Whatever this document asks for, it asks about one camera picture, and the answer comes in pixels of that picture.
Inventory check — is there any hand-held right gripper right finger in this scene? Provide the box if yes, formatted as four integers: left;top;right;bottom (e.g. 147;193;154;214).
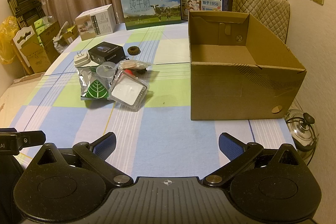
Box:
201;132;310;187

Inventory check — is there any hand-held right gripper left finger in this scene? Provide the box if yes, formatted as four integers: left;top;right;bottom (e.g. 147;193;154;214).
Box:
26;132;134;187

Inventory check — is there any brown cardboard box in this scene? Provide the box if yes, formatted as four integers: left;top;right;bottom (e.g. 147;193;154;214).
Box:
188;10;307;121

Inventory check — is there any green leaf foil packet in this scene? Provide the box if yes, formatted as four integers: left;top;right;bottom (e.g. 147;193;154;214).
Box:
78;66;111;100

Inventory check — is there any clear plastic case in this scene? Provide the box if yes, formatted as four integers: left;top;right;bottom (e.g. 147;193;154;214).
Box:
108;68;150;111

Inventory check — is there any clear plastic cup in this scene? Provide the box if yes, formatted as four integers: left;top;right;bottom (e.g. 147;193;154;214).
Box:
96;62;116;79

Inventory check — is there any bag of cotton swabs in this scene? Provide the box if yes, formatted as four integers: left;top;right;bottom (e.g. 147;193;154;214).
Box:
117;60;152;71

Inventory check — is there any checked tablecloth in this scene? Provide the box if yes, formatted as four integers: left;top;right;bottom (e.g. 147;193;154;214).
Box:
0;22;297;180

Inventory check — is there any brown carton with white flap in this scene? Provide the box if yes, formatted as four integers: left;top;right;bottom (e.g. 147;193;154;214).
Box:
13;26;50;75

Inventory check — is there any white plug charger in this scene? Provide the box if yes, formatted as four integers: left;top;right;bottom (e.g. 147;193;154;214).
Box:
74;51;91;67

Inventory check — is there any yellow plastic bag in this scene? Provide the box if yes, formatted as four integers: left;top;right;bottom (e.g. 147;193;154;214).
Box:
0;16;20;64

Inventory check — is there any small black product box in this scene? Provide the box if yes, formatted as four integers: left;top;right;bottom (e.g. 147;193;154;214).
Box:
87;42;125;65

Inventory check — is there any white plastic bag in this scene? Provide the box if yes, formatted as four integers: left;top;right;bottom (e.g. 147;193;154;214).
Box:
52;30;66;54

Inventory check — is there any small brown carton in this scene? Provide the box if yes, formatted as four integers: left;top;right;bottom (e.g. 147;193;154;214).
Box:
62;24;80;46

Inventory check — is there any white appliance box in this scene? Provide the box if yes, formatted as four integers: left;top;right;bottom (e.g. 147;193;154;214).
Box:
75;4;117;41

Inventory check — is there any black folding stepladder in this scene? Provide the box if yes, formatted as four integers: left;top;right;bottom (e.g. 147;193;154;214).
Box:
7;0;46;30

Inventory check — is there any quilted beige cover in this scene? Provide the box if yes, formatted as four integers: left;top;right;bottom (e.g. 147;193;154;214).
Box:
229;0;290;43

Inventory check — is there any green milk gift box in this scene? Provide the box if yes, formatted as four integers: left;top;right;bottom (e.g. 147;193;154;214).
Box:
119;0;182;30

